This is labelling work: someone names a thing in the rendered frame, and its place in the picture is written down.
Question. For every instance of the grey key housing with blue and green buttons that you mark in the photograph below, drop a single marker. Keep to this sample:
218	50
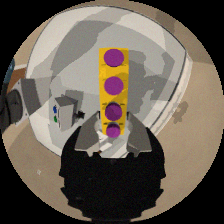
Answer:
65	110

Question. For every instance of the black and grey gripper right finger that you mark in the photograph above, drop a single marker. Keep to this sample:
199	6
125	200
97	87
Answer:
143	143

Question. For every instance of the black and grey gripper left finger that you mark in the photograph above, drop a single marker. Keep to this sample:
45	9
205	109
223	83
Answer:
82	143

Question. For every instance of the purple round cap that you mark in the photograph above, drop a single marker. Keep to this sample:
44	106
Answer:
113	130
113	85
113	111
113	57

